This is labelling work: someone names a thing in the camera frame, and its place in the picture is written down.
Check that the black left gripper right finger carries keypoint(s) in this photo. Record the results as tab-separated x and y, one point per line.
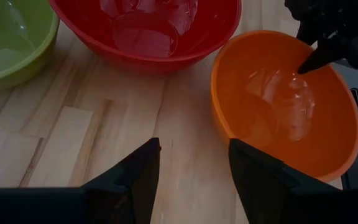
266	186

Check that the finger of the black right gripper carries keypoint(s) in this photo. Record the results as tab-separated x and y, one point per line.
306	34
325	56

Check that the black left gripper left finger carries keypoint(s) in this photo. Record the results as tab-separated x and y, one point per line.
129	186

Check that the orange plastic bowl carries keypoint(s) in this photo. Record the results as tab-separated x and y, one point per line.
331	149

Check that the green plastic bowl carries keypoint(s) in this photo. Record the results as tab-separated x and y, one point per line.
8	65

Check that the large red plastic bowl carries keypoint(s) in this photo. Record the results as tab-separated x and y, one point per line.
154	63

